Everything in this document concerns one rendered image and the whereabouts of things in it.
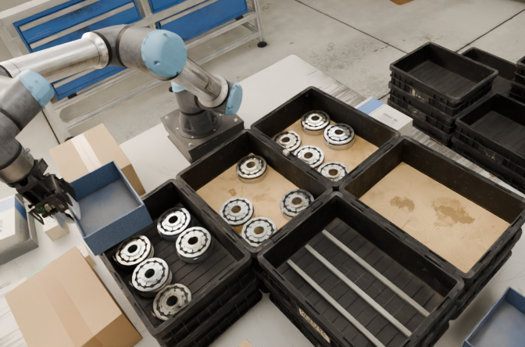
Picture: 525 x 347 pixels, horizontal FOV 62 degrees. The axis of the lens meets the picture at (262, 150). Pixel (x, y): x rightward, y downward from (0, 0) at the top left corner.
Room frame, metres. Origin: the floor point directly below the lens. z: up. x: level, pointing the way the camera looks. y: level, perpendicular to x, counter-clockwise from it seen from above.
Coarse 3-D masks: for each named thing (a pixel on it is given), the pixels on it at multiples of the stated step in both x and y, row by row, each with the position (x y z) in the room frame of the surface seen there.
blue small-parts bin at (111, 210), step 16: (112, 160) 0.86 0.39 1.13; (96, 176) 0.83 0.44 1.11; (112, 176) 0.85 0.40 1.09; (80, 192) 0.81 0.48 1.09; (96, 192) 0.82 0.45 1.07; (112, 192) 0.81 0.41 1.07; (128, 192) 0.80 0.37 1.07; (80, 208) 0.77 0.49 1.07; (96, 208) 0.76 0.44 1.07; (112, 208) 0.75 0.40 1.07; (128, 208) 0.74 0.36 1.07; (144, 208) 0.69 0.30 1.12; (80, 224) 0.72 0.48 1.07; (96, 224) 0.71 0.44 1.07; (112, 224) 0.65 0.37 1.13; (128, 224) 0.66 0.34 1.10; (144, 224) 0.68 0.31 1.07; (96, 240) 0.63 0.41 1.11; (112, 240) 0.64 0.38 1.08
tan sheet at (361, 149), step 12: (300, 120) 1.21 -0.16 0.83; (300, 132) 1.15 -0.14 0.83; (312, 144) 1.08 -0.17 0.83; (324, 144) 1.07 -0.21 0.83; (360, 144) 1.03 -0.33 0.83; (372, 144) 1.02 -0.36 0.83; (336, 156) 1.00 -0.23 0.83; (348, 156) 0.98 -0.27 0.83; (360, 156) 0.97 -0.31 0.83; (348, 168) 0.93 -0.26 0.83
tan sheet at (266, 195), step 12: (216, 180) 1.00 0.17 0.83; (228, 180) 0.99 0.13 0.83; (264, 180) 0.96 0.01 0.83; (276, 180) 0.95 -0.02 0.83; (204, 192) 0.96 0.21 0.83; (216, 192) 0.95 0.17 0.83; (228, 192) 0.94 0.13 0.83; (240, 192) 0.93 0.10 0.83; (252, 192) 0.92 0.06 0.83; (264, 192) 0.91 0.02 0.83; (276, 192) 0.90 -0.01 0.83; (216, 204) 0.90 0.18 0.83; (252, 204) 0.87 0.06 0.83; (264, 204) 0.86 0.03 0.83; (276, 204) 0.85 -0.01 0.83; (264, 216) 0.81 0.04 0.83; (276, 216) 0.80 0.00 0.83
